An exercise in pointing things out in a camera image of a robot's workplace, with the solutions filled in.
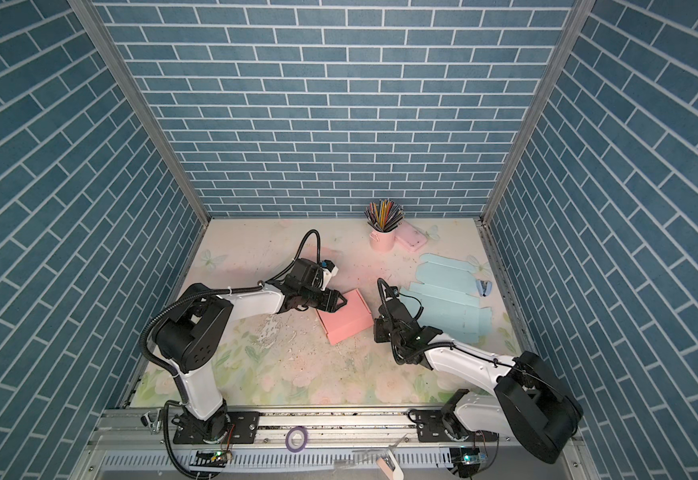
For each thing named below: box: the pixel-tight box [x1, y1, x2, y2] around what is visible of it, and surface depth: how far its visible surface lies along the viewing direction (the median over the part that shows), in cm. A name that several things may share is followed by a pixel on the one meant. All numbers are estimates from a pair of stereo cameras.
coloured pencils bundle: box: [364, 199, 405, 233], surface depth 107 cm
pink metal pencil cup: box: [369, 228, 396, 253], surface depth 107 cm
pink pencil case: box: [394, 220, 427, 252], surface depth 114 cm
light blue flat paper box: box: [399, 254, 493, 344], surface depth 103 cm
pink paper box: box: [316, 288, 374, 346], surface depth 92 cm
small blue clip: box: [476, 280, 493, 297], surface depth 101 cm
